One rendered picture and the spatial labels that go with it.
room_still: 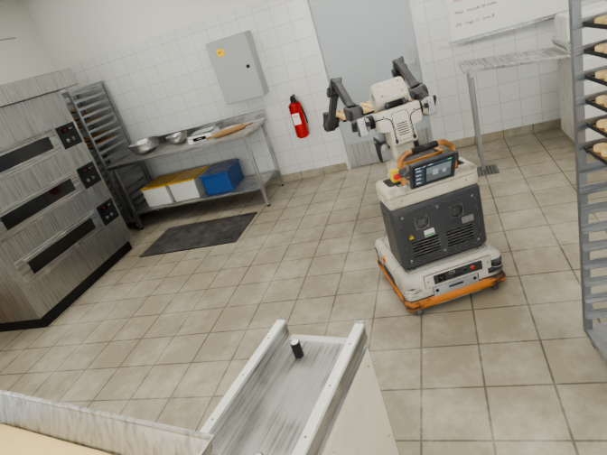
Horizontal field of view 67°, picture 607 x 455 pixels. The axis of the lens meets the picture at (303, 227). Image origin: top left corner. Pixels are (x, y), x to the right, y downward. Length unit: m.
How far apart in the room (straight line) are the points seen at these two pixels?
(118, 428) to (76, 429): 0.11
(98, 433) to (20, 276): 3.81
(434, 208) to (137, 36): 4.53
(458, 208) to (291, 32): 3.35
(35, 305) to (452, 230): 3.55
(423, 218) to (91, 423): 2.18
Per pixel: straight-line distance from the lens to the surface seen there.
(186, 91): 6.09
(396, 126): 2.87
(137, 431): 0.80
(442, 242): 2.81
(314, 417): 1.24
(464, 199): 2.76
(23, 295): 4.65
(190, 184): 5.72
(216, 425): 1.36
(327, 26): 5.45
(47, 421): 0.99
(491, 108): 5.53
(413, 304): 2.84
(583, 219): 2.23
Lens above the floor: 1.78
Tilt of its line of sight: 23 degrees down
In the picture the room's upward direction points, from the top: 18 degrees counter-clockwise
